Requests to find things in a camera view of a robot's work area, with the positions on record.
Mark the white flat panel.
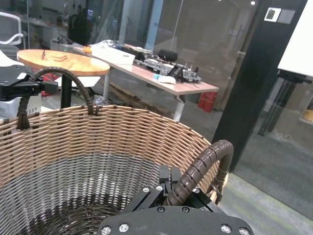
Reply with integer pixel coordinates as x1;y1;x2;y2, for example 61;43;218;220
277;0;313;76

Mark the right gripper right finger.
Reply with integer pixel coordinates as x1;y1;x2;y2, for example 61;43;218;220
168;166;221;213

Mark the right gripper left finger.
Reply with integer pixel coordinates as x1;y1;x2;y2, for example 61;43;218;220
125;164;172;212

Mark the white shallow tray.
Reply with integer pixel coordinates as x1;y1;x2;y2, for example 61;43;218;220
91;45;136;66

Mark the long light wood desk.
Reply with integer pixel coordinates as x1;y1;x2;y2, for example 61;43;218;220
73;45;220;123

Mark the tan wicker clothes basket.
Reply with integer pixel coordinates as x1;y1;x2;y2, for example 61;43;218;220
0;67;234;235

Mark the black oblong case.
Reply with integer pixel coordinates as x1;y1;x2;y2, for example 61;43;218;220
158;48;178;62

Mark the wall switch panel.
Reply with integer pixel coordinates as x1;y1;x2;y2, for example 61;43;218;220
264;7;296;24

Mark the white crumpled cloth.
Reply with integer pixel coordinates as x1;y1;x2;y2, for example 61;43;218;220
158;75;177;85

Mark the white ventilated box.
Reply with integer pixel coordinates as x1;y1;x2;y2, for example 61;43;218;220
0;96;43;119

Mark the white office chair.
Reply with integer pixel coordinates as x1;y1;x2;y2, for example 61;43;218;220
0;11;29;49

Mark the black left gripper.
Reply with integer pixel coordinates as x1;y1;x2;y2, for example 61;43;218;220
0;65;60;99

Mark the wide black pillar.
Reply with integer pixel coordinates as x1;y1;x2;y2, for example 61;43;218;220
212;0;309;173

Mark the electronics assembly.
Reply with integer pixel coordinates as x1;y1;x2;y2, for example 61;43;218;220
133;55;202;84

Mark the red fire extinguisher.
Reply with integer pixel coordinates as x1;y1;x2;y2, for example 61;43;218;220
197;92;208;110
204;91;218;113

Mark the round wooden table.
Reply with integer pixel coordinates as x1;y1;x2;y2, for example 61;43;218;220
17;48;111;108

